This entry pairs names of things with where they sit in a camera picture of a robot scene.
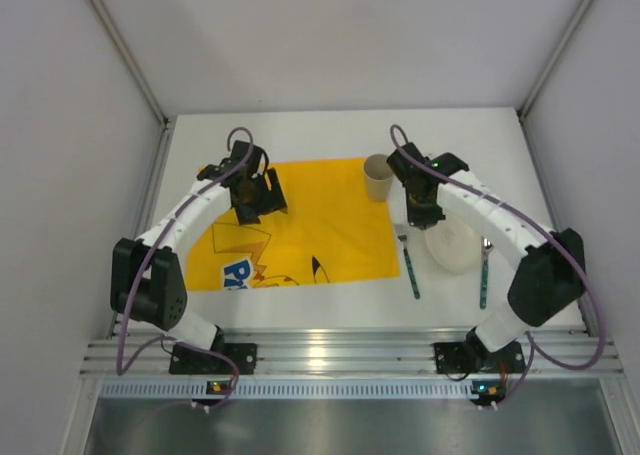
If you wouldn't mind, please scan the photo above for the purple cable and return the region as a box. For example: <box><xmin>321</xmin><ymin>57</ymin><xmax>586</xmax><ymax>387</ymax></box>
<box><xmin>115</xmin><ymin>127</ymin><xmax>256</xmax><ymax>407</ymax></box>
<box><xmin>389</xmin><ymin>123</ymin><xmax>609</xmax><ymax>409</ymax></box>

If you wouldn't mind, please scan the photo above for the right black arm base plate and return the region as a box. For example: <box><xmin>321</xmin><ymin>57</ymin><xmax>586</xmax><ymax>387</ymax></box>
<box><xmin>433</xmin><ymin>341</ymin><xmax>525</xmax><ymax>376</ymax></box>

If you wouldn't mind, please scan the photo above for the aluminium corner post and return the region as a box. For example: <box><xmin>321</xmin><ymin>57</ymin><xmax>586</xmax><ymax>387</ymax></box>
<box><xmin>86</xmin><ymin>0</ymin><xmax>168</xmax><ymax>127</ymax></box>
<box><xmin>516</xmin><ymin>0</ymin><xmax>598</xmax><ymax>124</ymax></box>

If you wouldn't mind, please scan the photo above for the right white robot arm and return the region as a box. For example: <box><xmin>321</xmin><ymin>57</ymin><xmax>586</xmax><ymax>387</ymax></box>
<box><xmin>386</xmin><ymin>143</ymin><xmax>585</xmax><ymax>355</ymax></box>

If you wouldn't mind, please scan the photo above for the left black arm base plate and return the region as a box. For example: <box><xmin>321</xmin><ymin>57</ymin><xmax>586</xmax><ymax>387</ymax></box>
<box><xmin>168</xmin><ymin>343</ymin><xmax>258</xmax><ymax>375</ymax></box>

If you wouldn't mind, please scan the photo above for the left aluminium corner post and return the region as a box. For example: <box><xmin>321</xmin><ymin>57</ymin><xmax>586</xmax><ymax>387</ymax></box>
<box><xmin>86</xmin><ymin>0</ymin><xmax>168</xmax><ymax>127</ymax></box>

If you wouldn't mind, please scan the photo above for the right aluminium corner post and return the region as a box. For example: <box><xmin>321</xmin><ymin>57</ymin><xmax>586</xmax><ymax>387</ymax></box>
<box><xmin>516</xmin><ymin>0</ymin><xmax>598</xmax><ymax>124</ymax></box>

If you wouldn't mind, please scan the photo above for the aluminium front rail frame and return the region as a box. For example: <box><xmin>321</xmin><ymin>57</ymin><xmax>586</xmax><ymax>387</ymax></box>
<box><xmin>80</xmin><ymin>329</ymin><xmax>624</xmax><ymax>378</ymax></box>

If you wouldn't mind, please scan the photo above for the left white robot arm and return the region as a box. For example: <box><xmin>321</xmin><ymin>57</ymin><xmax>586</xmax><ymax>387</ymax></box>
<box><xmin>110</xmin><ymin>140</ymin><xmax>287</xmax><ymax>350</ymax></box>

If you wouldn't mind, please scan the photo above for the beige paper cup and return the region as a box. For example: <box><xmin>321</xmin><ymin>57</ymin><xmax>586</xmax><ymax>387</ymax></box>
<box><xmin>363</xmin><ymin>154</ymin><xmax>394</xmax><ymax>202</ymax></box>

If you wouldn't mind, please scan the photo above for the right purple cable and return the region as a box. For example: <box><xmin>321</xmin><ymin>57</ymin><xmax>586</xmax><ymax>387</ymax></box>
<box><xmin>389</xmin><ymin>123</ymin><xmax>609</xmax><ymax>409</ymax></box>

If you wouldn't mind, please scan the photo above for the spoon with green handle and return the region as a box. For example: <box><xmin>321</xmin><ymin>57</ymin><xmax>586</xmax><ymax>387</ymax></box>
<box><xmin>479</xmin><ymin>238</ymin><xmax>493</xmax><ymax>310</ymax></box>

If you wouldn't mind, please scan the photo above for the yellow printed cloth placemat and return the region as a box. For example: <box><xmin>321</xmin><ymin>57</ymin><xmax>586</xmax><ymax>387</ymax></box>
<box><xmin>185</xmin><ymin>158</ymin><xmax>399</xmax><ymax>291</ymax></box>

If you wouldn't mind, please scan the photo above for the fork with green handle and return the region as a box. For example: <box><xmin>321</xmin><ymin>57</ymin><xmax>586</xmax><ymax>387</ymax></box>
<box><xmin>394</xmin><ymin>224</ymin><xmax>421</xmax><ymax>300</ymax></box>

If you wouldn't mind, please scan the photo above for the perforated metal cable strip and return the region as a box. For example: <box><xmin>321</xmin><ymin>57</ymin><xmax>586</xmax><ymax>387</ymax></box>
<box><xmin>99</xmin><ymin>378</ymin><xmax>606</xmax><ymax>400</ymax></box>

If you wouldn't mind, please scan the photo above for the cream round plate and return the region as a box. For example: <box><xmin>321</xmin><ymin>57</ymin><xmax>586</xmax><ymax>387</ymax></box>
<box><xmin>424</xmin><ymin>223</ymin><xmax>481</xmax><ymax>274</ymax></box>

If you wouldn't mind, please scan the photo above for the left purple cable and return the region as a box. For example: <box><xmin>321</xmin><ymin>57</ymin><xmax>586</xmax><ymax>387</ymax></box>
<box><xmin>115</xmin><ymin>127</ymin><xmax>256</xmax><ymax>407</ymax></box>

